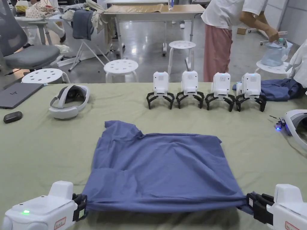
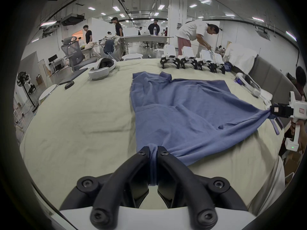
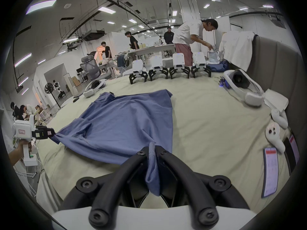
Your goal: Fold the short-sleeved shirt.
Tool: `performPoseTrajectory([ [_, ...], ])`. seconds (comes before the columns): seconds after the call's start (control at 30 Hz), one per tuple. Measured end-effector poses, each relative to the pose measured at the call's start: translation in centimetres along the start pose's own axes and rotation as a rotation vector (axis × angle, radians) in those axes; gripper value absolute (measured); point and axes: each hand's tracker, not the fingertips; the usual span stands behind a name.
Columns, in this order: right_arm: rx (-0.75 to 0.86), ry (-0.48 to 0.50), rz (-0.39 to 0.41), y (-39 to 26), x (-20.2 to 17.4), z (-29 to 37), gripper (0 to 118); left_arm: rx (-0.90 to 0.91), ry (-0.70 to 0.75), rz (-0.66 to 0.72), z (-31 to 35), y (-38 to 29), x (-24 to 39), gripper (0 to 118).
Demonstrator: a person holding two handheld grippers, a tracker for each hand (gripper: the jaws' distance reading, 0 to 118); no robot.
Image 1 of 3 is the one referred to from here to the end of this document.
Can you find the spare hand-held gripper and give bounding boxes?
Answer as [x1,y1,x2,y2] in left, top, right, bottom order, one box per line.
[235,72,267,113]
[175,70,205,110]
[205,72,237,113]
[146,71,175,111]

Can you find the small black dongle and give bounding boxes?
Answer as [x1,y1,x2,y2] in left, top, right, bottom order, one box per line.
[269,115,287,131]

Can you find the grey office chair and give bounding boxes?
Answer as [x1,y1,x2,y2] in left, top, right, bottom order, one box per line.
[0,0,65,77]

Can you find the white headset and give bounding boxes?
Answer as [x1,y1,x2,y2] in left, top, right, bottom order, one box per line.
[49,85,91,120]
[282,109,307,145]

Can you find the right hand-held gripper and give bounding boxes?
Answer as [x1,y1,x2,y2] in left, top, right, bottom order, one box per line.
[246,184,307,230]

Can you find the white round stool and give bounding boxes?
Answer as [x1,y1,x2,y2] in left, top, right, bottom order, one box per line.
[255,60,296,81]
[167,40,200,78]
[21,68,70,85]
[103,60,139,83]

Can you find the small black case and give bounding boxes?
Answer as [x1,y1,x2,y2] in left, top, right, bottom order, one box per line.
[3,111,23,124]

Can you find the bed with pale green sheet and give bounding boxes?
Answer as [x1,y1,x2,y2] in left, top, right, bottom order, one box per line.
[0,81,307,230]

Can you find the white cloth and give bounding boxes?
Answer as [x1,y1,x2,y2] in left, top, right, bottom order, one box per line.
[285,38,307,87]

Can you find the dark blue shirt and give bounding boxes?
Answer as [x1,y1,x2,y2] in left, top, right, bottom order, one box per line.
[81,120,255,215]

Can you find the grey laptop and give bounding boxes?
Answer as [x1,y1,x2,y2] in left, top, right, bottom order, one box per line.
[0,82,45,110]

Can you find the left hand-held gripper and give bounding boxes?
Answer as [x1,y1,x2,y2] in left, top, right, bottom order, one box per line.
[4,181,88,230]

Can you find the pale blue plastic bag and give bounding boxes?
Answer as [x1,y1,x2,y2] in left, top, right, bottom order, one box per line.
[260,38,294,67]

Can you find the wooden table with white legs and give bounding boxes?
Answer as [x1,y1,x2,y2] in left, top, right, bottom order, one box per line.
[102,0,206,58]

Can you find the folding rack with clothes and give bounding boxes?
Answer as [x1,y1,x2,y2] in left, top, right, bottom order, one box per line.
[60,0,115,73]

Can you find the bunched dark blue garment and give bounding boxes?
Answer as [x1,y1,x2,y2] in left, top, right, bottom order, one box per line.
[260,78,301,102]

